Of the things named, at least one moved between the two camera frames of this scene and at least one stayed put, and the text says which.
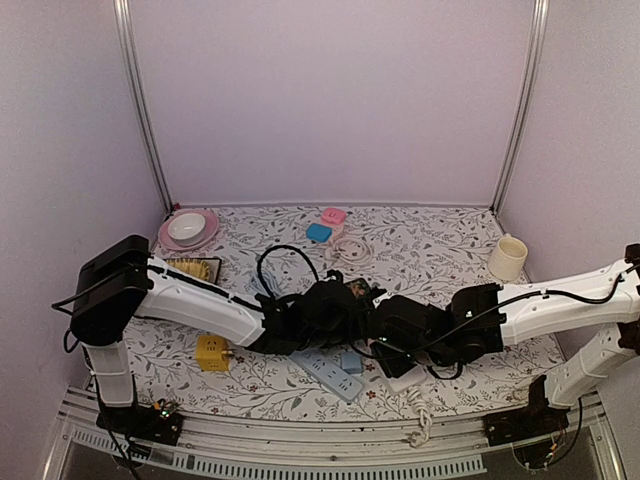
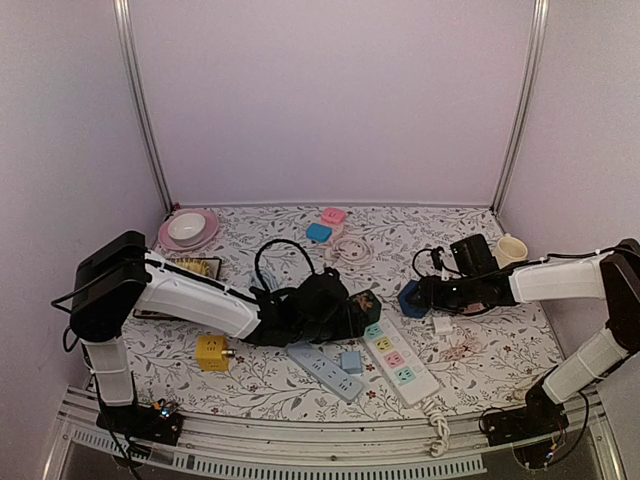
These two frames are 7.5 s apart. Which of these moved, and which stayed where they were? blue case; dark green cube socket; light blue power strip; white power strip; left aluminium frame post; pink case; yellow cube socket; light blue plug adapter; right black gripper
Moved: right black gripper; dark green cube socket; white power strip
Stayed: light blue power strip; yellow cube socket; light blue plug adapter; left aluminium frame post; blue case; pink case
